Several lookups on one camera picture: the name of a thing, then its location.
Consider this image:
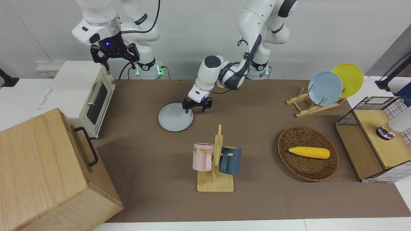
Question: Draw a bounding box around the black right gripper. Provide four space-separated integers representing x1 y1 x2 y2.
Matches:
90 31 140 72

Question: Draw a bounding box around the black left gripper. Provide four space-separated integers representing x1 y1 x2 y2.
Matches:
182 97 213 115

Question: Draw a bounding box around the gray ceramic plate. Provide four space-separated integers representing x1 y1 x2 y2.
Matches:
158 103 194 132

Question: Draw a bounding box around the light blue plate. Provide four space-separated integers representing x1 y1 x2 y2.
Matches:
308 71 343 106

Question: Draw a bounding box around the yellow plate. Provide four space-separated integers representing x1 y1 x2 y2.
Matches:
331 63 364 98

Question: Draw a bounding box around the light pink mug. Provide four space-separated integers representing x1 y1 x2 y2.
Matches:
192 143 215 172

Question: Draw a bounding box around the cream toaster oven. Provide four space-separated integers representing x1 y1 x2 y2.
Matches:
35 60 116 139

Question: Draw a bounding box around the dark blue mug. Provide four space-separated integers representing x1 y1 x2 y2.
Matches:
219 146 242 175

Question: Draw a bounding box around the brown table mat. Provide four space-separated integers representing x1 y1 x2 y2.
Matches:
93 79 411 223

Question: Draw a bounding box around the wooden mug tree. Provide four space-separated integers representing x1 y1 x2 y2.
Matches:
197 124 235 193

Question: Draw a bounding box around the wooden dish rack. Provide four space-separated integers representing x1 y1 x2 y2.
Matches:
286 87 347 118

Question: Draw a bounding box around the yellow corn cob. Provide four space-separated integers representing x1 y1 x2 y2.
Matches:
288 147 330 159

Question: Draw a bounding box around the round brown wicker basket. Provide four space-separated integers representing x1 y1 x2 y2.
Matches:
278 126 339 182

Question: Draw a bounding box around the large wooden box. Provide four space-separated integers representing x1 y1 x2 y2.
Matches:
0 108 124 231

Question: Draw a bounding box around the blue object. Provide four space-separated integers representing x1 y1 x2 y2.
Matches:
396 83 411 107

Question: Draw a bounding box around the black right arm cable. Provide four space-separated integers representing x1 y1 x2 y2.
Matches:
118 0 161 79

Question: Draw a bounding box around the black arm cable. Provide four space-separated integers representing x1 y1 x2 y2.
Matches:
237 33 262 75
118 0 161 79

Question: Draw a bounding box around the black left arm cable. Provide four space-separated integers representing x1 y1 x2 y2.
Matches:
237 33 262 75

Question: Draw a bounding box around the black box handle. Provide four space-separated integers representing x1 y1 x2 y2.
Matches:
74 126 99 167

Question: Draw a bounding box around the black camera stand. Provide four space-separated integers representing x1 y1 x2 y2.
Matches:
375 53 411 90
0 69 19 88

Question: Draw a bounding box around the wire basket with wooden shelf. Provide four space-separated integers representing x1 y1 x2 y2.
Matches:
335 96 411 183

